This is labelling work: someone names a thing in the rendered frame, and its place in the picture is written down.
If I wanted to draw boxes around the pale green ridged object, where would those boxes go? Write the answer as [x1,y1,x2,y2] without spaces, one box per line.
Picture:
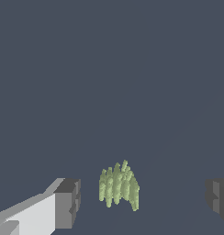
[98,159,140,212]

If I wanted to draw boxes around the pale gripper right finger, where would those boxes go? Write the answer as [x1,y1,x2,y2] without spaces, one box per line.
[204,177,224,227]

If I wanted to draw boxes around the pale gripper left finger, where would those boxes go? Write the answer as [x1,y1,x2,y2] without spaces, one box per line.
[0,177,82,235]

